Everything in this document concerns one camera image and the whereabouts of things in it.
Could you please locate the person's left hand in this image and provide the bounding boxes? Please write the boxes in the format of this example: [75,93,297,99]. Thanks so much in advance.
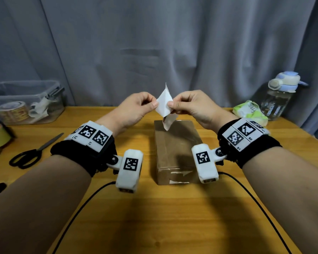
[95,92,159,136]

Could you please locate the white paper piece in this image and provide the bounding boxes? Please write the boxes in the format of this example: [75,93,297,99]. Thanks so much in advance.
[155,83,179,131]

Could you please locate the black cable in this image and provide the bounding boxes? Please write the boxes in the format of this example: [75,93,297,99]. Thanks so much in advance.
[52,181,117,254]
[218,171,292,254]

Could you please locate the black wristband with marker plates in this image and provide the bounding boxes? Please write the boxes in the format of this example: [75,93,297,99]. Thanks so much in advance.
[217,117,282,169]
[50,121,117,178]

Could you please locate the black scissors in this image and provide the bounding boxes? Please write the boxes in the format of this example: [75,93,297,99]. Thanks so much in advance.
[9,133,65,170]

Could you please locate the green wet wipes packet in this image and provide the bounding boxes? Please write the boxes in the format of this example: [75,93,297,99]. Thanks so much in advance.
[232,100,269,127]

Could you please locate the grey curtain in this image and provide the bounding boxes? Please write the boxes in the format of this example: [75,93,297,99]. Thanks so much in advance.
[0,0,318,146]

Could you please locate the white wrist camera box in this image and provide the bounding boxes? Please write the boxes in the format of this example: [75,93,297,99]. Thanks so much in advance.
[113,149,144,193]
[192,143,227,184]

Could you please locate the person's right forearm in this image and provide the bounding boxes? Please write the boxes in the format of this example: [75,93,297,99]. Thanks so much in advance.
[242,147,318,254]

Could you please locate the brown printed tape roll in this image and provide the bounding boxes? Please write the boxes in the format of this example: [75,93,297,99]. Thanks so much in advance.
[0,101,30,123]

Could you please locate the brown cardboard box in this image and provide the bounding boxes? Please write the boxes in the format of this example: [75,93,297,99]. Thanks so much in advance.
[154,120,203,186]

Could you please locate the clear water bottle, white lid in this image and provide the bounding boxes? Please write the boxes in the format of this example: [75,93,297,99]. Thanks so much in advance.
[260,71,309,121]

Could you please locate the person's left forearm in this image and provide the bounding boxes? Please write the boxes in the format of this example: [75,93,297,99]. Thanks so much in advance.
[0,155,92,254]

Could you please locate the person's right hand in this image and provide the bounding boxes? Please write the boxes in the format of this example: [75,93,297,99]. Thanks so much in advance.
[167,90,239,134]

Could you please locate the clear plastic storage container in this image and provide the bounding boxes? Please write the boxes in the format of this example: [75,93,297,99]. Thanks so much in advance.
[0,80,66,126]

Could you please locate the white paper roll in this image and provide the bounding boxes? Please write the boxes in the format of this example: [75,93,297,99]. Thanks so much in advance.
[28,97,53,119]

